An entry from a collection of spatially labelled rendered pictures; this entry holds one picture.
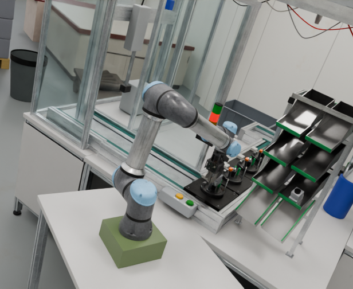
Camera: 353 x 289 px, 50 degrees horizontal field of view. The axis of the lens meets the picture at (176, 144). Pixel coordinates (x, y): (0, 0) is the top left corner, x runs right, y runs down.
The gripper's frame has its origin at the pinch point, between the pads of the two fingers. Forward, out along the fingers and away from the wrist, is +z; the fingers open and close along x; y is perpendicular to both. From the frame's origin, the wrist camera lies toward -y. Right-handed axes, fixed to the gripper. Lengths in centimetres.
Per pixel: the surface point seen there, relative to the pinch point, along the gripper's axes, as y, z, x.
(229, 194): -15.2, 9.8, 8.1
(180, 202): 17.1, 11.0, -5.5
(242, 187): -29.8, 9.8, 9.7
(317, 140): -3, -45, 40
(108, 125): -17, 13, -90
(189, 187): 1.8, 9.9, -9.4
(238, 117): -192, 25, -66
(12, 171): -17, 107, -185
